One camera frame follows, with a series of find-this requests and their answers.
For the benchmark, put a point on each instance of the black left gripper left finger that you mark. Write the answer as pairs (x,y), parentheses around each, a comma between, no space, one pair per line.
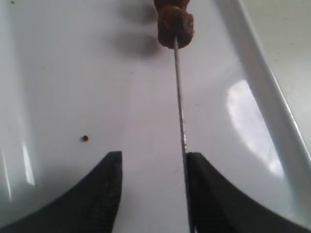
(91,206)

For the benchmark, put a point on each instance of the thin metal skewer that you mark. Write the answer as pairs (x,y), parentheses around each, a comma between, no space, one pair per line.
(182,132)

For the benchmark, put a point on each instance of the white rectangular tray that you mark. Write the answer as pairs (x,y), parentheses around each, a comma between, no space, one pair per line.
(82,78)

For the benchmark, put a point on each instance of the dark red bead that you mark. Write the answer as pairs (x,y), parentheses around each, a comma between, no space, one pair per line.
(175,23)
(159,4)

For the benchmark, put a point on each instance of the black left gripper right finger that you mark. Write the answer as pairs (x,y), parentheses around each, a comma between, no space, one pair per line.
(217,206)

